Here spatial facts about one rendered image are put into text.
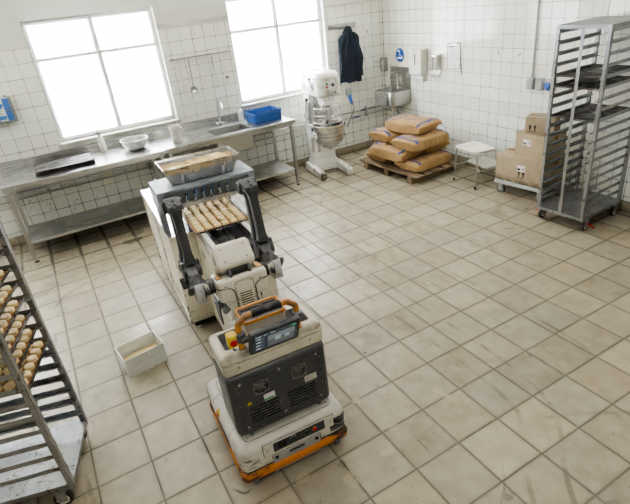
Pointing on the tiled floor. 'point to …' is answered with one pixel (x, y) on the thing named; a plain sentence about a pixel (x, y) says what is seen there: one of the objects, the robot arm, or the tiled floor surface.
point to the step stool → (477, 157)
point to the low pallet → (407, 170)
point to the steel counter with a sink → (238, 137)
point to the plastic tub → (141, 353)
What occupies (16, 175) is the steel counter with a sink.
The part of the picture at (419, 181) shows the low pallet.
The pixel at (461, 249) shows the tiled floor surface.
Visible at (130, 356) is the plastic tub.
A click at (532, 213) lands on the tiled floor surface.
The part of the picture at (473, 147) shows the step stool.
